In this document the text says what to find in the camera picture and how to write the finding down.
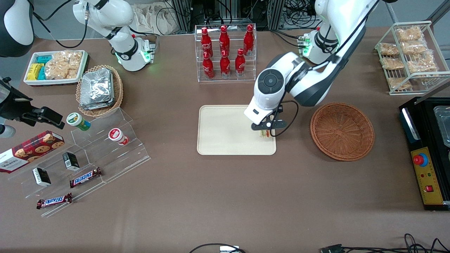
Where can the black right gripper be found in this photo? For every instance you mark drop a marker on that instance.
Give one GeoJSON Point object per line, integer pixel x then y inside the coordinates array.
{"type": "Point", "coordinates": [13, 106]}

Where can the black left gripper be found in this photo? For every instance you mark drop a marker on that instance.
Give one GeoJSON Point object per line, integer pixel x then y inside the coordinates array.
{"type": "Point", "coordinates": [280, 109]}

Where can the triangle sandwich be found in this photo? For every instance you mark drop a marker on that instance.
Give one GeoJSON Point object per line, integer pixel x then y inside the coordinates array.
{"type": "Point", "coordinates": [266, 134]}

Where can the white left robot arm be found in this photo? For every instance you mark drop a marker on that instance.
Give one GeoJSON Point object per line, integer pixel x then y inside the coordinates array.
{"type": "Point", "coordinates": [309, 84]}

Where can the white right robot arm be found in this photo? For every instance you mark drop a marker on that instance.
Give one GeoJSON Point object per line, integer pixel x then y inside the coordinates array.
{"type": "Point", "coordinates": [105, 14]}

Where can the white rectangular snack tray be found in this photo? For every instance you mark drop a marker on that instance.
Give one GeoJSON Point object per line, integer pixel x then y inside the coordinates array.
{"type": "Point", "coordinates": [52, 83]}

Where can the beige plastic serving tray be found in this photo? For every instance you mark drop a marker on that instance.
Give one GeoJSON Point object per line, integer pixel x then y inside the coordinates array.
{"type": "Point", "coordinates": [221, 133]}

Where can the brown round wicker basket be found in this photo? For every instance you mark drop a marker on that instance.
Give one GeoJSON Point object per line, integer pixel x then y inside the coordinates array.
{"type": "Point", "coordinates": [341, 131]}

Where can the tan oval wicker basket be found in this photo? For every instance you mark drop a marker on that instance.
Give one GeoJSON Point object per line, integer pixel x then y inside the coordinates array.
{"type": "Point", "coordinates": [117, 88]}

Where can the green lidded snack cup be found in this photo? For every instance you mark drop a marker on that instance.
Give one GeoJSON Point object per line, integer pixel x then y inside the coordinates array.
{"type": "Point", "coordinates": [77, 121]}

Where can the red tartan cookie box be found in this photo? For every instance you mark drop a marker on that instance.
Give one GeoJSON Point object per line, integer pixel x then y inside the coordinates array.
{"type": "Point", "coordinates": [31, 151]}

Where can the teal snack pack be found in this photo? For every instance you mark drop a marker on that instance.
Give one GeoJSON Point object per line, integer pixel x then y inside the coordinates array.
{"type": "Point", "coordinates": [42, 73]}
{"type": "Point", "coordinates": [44, 59]}

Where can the yellow snack pack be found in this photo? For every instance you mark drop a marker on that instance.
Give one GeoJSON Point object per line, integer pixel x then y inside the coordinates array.
{"type": "Point", "coordinates": [33, 72]}

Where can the small black carton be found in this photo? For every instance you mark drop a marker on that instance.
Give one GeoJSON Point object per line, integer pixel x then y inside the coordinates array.
{"type": "Point", "coordinates": [71, 161]}
{"type": "Point", "coordinates": [41, 176]}

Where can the clear bag of rice crackers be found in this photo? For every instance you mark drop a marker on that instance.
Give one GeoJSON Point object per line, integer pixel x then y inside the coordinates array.
{"type": "Point", "coordinates": [63, 65]}

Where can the silver foil packet stack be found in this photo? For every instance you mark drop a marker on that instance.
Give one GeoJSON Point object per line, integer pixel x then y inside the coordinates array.
{"type": "Point", "coordinates": [96, 88]}

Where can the clear acrylic bottle rack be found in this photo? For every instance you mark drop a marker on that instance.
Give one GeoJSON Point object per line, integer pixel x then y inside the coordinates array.
{"type": "Point", "coordinates": [233, 79]}

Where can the red cola bottle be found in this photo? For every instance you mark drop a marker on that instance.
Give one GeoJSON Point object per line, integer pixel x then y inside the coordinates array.
{"type": "Point", "coordinates": [224, 40]}
{"type": "Point", "coordinates": [208, 67]}
{"type": "Point", "coordinates": [206, 42]}
{"type": "Point", "coordinates": [240, 64]}
{"type": "Point", "coordinates": [225, 66]}
{"type": "Point", "coordinates": [248, 39]}

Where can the clear acrylic step stand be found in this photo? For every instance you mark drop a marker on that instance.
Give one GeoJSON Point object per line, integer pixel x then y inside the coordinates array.
{"type": "Point", "coordinates": [105, 156]}

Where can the brown Snickers bar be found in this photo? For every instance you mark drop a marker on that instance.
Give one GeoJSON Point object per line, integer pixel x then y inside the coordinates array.
{"type": "Point", "coordinates": [85, 177]}
{"type": "Point", "coordinates": [54, 201]}

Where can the red lidded snack cup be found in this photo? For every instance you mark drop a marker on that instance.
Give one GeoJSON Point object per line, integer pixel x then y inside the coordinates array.
{"type": "Point", "coordinates": [117, 135]}

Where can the clear bagged fried snack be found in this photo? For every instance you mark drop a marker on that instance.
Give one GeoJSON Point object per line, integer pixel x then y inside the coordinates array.
{"type": "Point", "coordinates": [414, 47]}
{"type": "Point", "coordinates": [409, 34]}
{"type": "Point", "coordinates": [392, 63]}
{"type": "Point", "coordinates": [399, 83]}
{"type": "Point", "coordinates": [422, 65]}
{"type": "Point", "coordinates": [388, 49]}

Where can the beige cloth bag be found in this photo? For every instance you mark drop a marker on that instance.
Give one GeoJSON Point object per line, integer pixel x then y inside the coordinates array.
{"type": "Point", "coordinates": [154, 17]}

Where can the red emergency stop button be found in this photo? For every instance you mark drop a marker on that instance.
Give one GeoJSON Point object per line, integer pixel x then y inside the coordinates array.
{"type": "Point", "coordinates": [420, 160]}

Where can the black control box yellow panel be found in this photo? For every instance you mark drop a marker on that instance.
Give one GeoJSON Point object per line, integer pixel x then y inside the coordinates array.
{"type": "Point", "coordinates": [425, 140]}

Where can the clear plastic container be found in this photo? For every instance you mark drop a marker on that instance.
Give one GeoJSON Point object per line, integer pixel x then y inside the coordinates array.
{"type": "Point", "coordinates": [443, 126]}

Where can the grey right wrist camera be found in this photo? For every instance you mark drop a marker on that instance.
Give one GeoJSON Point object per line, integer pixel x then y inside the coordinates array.
{"type": "Point", "coordinates": [6, 131]}

